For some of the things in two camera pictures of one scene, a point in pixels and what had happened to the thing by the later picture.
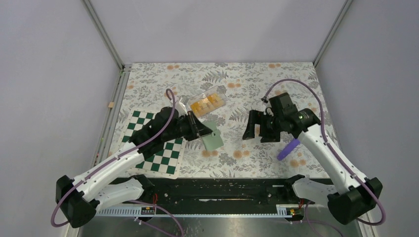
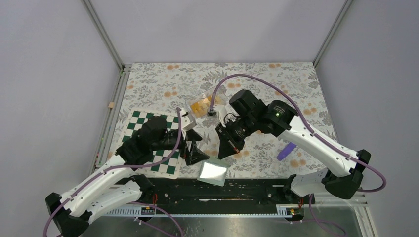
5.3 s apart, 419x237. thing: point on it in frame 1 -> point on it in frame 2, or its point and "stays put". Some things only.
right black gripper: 267,137 -> 229,146
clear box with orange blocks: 205,101 stays put
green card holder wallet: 214,139 -> 213,171
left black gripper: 197,129 -> 194,155
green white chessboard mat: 164,161 stays put
